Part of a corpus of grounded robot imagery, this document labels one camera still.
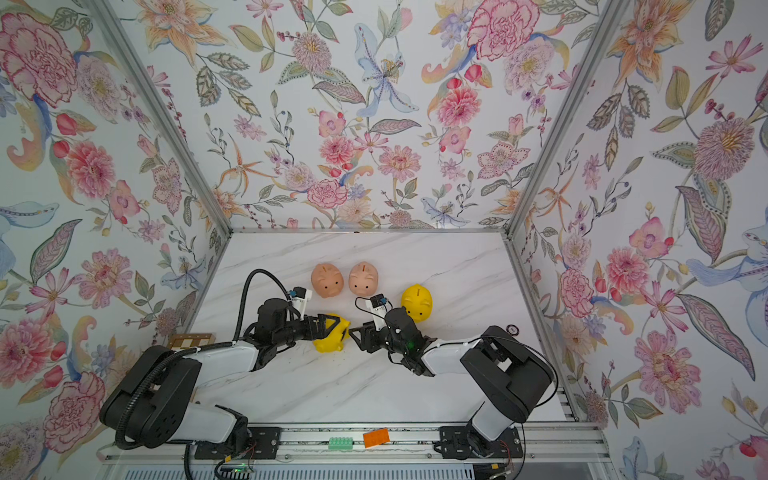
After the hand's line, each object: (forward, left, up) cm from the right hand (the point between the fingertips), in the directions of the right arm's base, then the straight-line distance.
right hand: (356, 326), depth 87 cm
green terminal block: (-29, +2, -6) cm, 29 cm away
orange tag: (-27, -7, -7) cm, 29 cm away
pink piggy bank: (+15, +11, +1) cm, 19 cm away
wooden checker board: (-4, +50, -3) cm, 50 cm away
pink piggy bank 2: (+16, -1, +2) cm, 16 cm away
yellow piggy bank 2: (+8, -18, +2) cm, 20 cm away
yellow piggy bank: (-1, +7, +4) cm, 8 cm away
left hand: (+2, +6, +1) cm, 7 cm away
